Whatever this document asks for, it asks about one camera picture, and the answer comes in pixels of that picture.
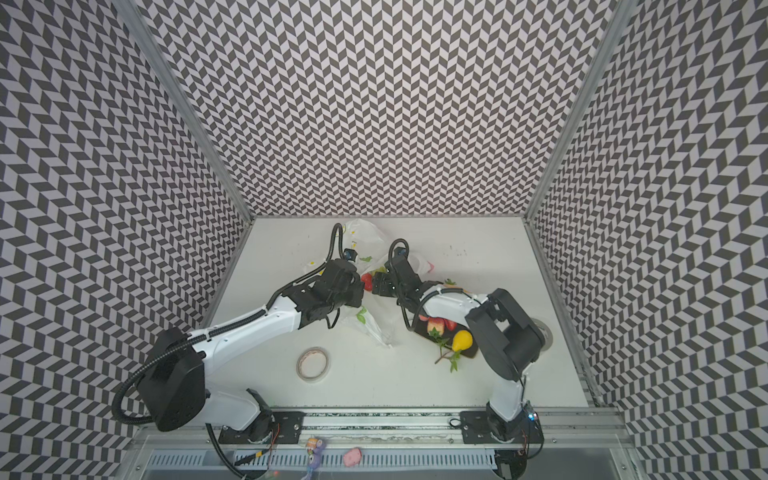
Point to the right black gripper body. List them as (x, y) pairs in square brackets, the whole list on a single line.
[(387, 282)]

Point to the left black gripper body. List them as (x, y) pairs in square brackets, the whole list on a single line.
[(352, 298)]

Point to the white lemon print plastic bag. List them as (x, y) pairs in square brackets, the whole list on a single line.
[(372, 246)]

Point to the fake strawberry pale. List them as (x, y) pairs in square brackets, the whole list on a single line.
[(435, 328)]

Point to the yellow fake lemon with leaves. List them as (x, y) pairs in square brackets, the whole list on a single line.
[(452, 350)]

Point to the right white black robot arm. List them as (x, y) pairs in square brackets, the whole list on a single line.
[(458, 321)]

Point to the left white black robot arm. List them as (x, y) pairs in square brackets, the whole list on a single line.
[(178, 389)]

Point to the black square mat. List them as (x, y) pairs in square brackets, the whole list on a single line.
[(451, 327)]

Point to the roll of clear tape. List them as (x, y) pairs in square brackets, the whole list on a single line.
[(313, 365)]

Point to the purple toy figure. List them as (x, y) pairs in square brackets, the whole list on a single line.
[(315, 448)]

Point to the pink toy blob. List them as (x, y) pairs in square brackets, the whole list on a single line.
[(352, 457)]

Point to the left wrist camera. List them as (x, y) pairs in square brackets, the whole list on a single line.
[(350, 255)]

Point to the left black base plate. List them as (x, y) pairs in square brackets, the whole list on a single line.
[(282, 427)]

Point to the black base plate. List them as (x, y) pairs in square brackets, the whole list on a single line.
[(282, 427), (481, 427)]

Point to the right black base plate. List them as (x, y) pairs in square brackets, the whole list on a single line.
[(481, 427)]

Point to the aluminium front rail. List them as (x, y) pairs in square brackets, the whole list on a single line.
[(562, 427)]

